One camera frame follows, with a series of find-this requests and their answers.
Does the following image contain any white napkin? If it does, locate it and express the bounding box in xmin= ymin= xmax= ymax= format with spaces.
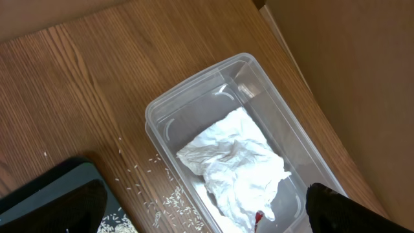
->
xmin=177 ymin=107 xmax=291 ymax=232

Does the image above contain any red snack wrapper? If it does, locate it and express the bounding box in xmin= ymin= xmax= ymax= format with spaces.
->
xmin=254 ymin=211 xmax=263 ymax=233

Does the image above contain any pile of white rice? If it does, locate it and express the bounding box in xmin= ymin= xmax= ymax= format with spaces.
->
xmin=97 ymin=207 xmax=138 ymax=233

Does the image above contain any black tray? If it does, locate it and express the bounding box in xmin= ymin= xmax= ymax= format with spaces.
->
xmin=1 ymin=157 xmax=123 ymax=226

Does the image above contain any clear plastic bin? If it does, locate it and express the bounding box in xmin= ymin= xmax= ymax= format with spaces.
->
xmin=145 ymin=53 xmax=342 ymax=233

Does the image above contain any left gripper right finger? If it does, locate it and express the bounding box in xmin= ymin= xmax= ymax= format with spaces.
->
xmin=305 ymin=183 xmax=413 ymax=233

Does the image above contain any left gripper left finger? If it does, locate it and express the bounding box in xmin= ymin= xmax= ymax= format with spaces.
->
xmin=1 ymin=179 xmax=107 ymax=233

